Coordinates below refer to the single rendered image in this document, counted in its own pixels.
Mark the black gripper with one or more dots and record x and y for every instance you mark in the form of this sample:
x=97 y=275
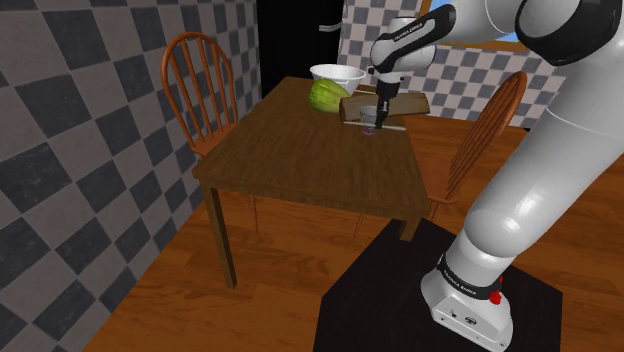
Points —
x=387 y=91

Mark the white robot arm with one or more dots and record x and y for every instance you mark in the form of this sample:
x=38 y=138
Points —
x=546 y=161

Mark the brown wooden slab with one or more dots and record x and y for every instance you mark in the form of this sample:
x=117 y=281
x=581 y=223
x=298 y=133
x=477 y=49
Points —
x=409 y=105

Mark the clear glass cup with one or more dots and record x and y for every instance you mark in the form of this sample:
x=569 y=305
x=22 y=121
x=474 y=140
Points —
x=366 y=117

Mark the white bowl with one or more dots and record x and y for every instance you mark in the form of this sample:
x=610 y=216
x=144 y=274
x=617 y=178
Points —
x=336 y=74

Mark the green melon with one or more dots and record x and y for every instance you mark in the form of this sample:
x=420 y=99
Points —
x=324 y=95

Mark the orange wooden spindle chair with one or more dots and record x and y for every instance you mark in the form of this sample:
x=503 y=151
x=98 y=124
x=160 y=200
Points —
x=204 y=141
x=480 y=126

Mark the brown wooden table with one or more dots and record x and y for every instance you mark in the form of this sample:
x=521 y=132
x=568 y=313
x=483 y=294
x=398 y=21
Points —
x=312 y=156

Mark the black door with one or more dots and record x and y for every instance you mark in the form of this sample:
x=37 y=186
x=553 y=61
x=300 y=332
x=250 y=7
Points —
x=292 y=44

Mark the wood framed window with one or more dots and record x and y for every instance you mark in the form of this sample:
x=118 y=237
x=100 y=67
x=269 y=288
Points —
x=507 y=43

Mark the black robot stand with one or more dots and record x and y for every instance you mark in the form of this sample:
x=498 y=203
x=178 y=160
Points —
x=380 y=302

